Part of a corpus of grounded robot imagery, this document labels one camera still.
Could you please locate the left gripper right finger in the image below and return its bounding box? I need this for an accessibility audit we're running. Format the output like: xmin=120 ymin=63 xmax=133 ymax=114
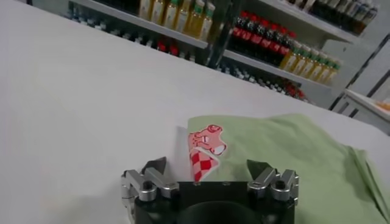
xmin=246 ymin=159 xmax=300 ymax=203

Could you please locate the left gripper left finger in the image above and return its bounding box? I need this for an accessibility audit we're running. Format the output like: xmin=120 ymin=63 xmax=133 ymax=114
xmin=121 ymin=156 xmax=180 ymax=214

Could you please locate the white side table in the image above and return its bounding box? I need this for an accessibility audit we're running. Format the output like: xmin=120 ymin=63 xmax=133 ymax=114
xmin=328 ymin=88 xmax=390 ymax=135

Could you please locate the light green polo shirt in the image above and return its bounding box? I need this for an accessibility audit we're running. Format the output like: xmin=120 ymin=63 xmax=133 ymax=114
xmin=187 ymin=114 xmax=390 ymax=224

